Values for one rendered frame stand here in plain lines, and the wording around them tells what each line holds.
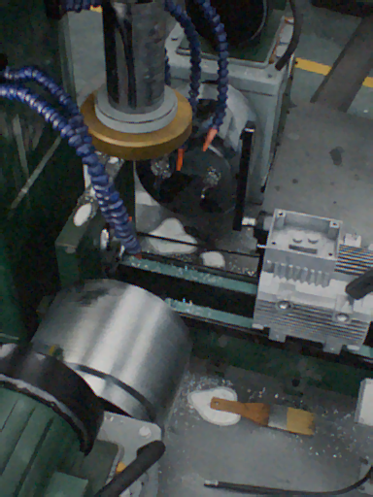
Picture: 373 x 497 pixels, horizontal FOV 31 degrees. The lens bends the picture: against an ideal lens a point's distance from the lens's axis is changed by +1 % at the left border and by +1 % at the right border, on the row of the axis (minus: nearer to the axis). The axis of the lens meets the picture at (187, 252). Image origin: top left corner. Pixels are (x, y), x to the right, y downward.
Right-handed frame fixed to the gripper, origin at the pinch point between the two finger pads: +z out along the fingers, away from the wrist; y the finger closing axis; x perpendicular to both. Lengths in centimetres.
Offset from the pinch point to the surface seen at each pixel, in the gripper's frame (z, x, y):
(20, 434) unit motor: -3, -41, 52
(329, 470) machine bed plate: 26.2, 17.6, 17.9
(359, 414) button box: 4.2, 5.2, 21.2
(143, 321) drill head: 13.1, -29.6, 21.1
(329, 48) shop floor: 107, 38, -280
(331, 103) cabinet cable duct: 100, 43, -220
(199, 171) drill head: 22.6, -28.0, -26.7
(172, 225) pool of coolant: 49, -22, -35
